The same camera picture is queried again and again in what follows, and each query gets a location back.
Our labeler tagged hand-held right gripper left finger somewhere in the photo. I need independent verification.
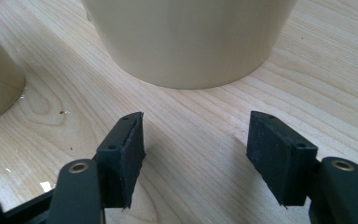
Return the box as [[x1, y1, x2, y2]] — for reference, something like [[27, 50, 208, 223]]
[[96, 111, 147, 209]]

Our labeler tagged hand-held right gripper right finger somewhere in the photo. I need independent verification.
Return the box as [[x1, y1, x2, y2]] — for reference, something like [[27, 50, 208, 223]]
[[245, 110, 319, 207]]

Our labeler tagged white paper scrap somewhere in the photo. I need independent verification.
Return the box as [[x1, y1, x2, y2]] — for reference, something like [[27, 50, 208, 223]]
[[39, 181, 53, 193]]

